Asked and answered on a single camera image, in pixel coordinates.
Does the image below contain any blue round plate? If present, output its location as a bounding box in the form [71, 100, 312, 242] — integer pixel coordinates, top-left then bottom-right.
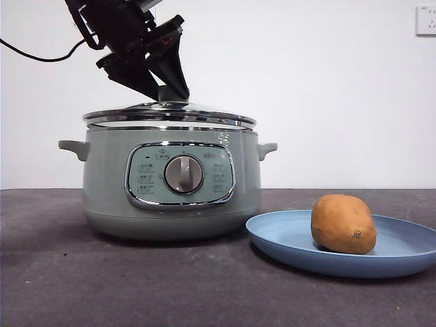
[245, 209, 436, 280]

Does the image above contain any brown potato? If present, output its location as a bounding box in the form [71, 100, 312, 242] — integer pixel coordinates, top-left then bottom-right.
[310, 194, 377, 255]

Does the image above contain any black cable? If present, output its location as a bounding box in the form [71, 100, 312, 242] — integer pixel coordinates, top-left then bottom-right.
[0, 37, 87, 63]

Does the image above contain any glass lid with green knob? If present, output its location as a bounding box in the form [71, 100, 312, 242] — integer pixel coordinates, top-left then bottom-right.
[82, 84, 258, 132]

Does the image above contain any pale green electric steamer pot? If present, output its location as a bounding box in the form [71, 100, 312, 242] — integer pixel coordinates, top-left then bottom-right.
[57, 125, 279, 243]

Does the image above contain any white wall socket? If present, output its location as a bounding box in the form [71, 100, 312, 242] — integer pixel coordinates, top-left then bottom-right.
[415, 5, 436, 37]

